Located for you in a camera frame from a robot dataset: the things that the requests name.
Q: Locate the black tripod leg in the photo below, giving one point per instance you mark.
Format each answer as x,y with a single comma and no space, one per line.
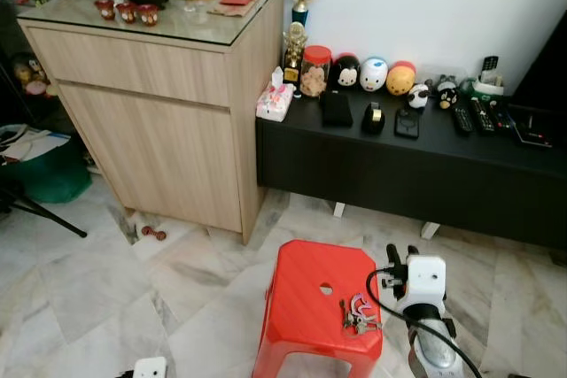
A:
44,216

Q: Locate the small black remote in holder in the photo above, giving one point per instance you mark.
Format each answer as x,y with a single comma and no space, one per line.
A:
489,65

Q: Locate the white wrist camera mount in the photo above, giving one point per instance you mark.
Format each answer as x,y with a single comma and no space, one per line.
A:
151,368
427,281

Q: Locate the small gold trophy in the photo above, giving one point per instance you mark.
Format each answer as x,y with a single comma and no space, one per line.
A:
294,55

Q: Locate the black mouse plush toy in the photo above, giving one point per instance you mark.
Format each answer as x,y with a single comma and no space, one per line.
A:
346,73

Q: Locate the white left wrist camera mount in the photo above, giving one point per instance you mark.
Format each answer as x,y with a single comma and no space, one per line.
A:
151,368

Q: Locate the black television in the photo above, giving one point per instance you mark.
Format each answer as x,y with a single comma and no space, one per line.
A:
545,73

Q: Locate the yellow and red plush toy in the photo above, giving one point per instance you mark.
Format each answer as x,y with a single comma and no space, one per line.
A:
401,80

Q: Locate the black set-top box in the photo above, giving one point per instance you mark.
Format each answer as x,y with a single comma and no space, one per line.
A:
532,127

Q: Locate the light wooden cabinet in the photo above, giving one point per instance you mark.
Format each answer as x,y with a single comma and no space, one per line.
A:
168,104

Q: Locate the brown envelope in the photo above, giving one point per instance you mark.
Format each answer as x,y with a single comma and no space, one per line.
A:
229,10

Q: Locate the bunch of keys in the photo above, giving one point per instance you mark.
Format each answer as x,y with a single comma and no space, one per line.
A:
359,316

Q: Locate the flat black pouch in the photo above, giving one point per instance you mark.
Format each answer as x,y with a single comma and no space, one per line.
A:
407,124

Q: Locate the red plastic stool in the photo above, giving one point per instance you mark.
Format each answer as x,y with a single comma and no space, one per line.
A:
310,307

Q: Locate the black low TV console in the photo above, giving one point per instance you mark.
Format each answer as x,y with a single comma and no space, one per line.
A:
399,170

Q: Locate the small red floor toy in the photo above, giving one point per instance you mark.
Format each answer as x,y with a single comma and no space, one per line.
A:
153,233

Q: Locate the black and white figure toy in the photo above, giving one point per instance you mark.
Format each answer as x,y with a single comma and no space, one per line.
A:
446,94

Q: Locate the black remote control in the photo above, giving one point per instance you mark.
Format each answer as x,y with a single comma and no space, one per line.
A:
502,116
462,120
482,116

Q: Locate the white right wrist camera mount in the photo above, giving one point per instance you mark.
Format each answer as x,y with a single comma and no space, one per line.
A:
427,281

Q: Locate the stack of papers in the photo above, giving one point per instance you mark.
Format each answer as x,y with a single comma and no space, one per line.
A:
31,143

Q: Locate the white round plush toy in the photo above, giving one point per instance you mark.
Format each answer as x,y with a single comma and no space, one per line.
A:
373,75

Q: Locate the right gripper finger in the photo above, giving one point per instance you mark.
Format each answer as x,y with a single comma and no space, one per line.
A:
393,258
413,252

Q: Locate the black tape dispenser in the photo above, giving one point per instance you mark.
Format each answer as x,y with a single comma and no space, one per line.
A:
373,119

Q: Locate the green bag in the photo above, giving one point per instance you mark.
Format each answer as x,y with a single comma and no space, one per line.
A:
53,174

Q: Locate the pink tissue box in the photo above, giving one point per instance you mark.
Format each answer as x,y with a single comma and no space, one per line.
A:
275,102

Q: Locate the brown plush toy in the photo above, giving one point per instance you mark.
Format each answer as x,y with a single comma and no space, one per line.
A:
34,77

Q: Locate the red lidded snack jar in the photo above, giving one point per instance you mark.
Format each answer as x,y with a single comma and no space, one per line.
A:
315,75

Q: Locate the black wallet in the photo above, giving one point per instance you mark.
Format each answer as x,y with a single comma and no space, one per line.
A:
336,110

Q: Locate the green and white holder box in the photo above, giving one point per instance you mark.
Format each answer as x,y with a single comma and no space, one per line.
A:
488,88

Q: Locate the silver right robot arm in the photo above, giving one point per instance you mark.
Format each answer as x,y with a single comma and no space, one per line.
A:
432,343

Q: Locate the small panda toy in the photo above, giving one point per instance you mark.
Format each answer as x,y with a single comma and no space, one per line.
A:
418,96

